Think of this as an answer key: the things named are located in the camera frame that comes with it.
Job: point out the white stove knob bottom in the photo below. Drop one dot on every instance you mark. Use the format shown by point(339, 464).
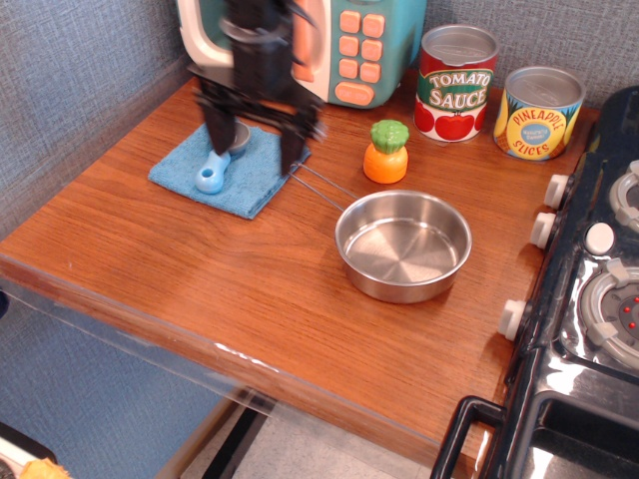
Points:
point(511, 317)

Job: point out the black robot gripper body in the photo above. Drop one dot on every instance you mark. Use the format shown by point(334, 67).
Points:
point(260, 85)

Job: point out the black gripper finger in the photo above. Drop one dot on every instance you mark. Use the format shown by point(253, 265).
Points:
point(292, 143)
point(221, 127)

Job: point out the orange plush object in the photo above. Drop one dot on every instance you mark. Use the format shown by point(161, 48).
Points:
point(44, 469)

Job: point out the black toy stove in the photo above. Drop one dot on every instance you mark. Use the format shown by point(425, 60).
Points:
point(571, 404)

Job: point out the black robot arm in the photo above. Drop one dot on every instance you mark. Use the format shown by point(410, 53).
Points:
point(260, 84)

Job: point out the white stove knob middle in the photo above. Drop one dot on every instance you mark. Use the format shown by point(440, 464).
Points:
point(542, 229)

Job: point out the blue and grey toy spoon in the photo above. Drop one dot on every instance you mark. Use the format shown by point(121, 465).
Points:
point(210, 178)

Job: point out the blue folded cloth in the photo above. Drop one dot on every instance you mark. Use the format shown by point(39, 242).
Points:
point(250, 181)

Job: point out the pineapple slices can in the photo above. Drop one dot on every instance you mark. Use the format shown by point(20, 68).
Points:
point(538, 110)

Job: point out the toy microwave teal and cream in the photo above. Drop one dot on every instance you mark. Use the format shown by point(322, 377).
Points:
point(355, 55)

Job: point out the stainless steel pot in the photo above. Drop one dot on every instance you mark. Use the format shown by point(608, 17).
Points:
point(397, 246)

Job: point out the white stove knob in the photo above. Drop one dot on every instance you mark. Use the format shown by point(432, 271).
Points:
point(542, 229)
point(555, 191)
point(511, 317)

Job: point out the white stove knob top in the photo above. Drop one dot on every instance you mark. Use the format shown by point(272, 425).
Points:
point(555, 191)

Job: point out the tomato sauce can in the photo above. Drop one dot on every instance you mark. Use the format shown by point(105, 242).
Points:
point(455, 75)

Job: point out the toy carrot orange green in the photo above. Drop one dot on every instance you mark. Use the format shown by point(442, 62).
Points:
point(385, 159)

